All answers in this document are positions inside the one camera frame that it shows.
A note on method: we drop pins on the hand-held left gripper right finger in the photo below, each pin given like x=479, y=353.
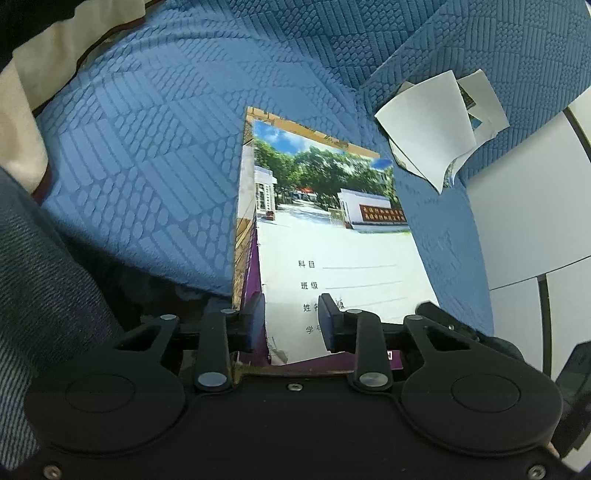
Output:
x=328, y=323

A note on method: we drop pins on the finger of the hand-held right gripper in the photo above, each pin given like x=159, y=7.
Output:
x=443, y=314

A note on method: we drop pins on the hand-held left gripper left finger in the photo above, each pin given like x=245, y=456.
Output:
x=256, y=323

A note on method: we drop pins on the painting cover book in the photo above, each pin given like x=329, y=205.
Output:
x=242, y=207

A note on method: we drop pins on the pile of postcards and papers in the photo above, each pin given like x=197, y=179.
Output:
x=425, y=120

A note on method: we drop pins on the blue textured sofa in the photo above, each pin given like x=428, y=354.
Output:
x=161, y=161

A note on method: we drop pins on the grey knitted fabric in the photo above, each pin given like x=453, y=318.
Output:
x=46, y=300

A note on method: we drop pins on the beige pillow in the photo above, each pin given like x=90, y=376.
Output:
x=41, y=92

